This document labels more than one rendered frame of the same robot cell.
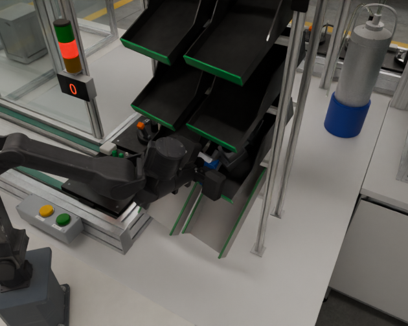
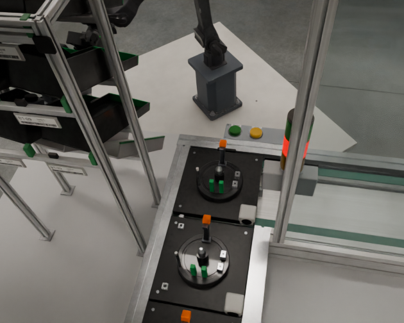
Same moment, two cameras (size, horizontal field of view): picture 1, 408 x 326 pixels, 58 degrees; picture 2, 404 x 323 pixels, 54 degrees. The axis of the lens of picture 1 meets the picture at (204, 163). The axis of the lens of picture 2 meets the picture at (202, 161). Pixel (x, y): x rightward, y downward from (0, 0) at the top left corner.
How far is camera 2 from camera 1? 152 cm
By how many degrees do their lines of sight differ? 83
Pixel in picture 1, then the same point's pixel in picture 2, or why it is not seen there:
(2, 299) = not seen: hidden behind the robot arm
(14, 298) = not seen: hidden behind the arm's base
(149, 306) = (147, 127)
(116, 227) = (186, 141)
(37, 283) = (199, 63)
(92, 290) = (193, 124)
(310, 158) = not seen: outside the picture
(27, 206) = (277, 132)
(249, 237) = (76, 198)
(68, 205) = (241, 144)
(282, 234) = (44, 211)
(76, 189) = (244, 156)
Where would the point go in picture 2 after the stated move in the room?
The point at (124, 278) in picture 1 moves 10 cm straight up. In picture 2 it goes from (173, 137) to (170, 118)
